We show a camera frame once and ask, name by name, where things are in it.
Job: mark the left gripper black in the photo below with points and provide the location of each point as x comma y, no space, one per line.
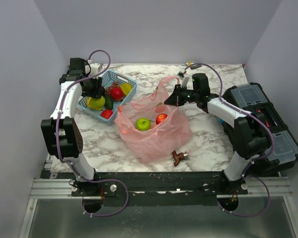
97,92

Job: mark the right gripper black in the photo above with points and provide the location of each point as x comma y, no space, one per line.
176,98

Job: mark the red fake strawberry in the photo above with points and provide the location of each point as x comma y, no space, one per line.
117,94

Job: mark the pink plastic bag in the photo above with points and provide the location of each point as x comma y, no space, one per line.
161,139

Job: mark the green fake apple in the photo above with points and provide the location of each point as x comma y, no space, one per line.
143,124

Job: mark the red fake apple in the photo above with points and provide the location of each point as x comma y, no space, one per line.
160,118

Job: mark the small red fake fruit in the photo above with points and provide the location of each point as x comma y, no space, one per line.
106,114

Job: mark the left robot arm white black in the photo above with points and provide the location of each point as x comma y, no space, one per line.
61,133

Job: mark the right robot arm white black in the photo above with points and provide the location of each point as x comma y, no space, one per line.
252,139

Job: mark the fake purple grapes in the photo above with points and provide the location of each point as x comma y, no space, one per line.
112,86

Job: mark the dark green fake avocado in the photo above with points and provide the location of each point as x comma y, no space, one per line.
108,102

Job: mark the yellow fake fruit right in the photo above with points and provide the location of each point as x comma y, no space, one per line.
126,88

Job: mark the blue plastic basket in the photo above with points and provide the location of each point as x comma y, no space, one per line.
109,78

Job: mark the small yellow black tool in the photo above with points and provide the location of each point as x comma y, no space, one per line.
193,65

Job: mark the brown brass faucet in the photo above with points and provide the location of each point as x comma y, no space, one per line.
178,157

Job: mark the black tool box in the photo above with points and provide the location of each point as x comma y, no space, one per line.
251,97

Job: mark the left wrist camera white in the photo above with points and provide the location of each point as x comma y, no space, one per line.
93,68

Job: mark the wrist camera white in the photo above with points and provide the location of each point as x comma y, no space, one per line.
184,78
93,68

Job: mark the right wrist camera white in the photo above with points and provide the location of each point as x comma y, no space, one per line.
184,78

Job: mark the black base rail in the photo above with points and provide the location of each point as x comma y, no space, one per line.
142,188

